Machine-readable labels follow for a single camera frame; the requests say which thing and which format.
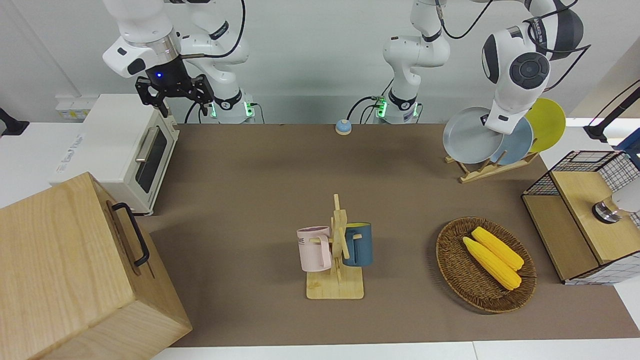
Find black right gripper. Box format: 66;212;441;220
135;57;215;119

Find gray plate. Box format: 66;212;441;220
442;106;505;165

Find wooden plate rack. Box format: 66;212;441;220
445;151;541;184

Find light blue plate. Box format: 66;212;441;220
489;116;535;166

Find yellow plate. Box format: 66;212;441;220
524;98;567;154

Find white toaster oven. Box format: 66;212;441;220
48;93;181;216

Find brown table mat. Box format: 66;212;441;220
149;122;640;349

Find pink mug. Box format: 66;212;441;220
296;226;334;273

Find dark blue mug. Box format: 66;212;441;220
342;222;374;268

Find wooden mug tree stand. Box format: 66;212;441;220
305;193;365;301

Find brown wicker basket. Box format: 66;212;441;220
435;216;538;315

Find yellow corn cob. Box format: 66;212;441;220
462;236;523;291
471;226;525;272

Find white and silver cup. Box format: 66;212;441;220
592;180;640;224

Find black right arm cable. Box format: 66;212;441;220
197;0;247;59

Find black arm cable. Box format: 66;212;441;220
530;0;592;92
197;0;247;59

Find white wall socket strip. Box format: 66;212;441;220
55;96;100;121

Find black base power cable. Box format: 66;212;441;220
347;78;394;125

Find black clamp mount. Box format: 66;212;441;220
0;107;30;138

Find wooden box with black handle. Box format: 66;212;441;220
0;171;193;360

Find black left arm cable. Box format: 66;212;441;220
530;0;592;92

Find wire and wood shelf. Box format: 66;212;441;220
521;149;640;286

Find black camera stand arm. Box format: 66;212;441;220
583;80;640;144

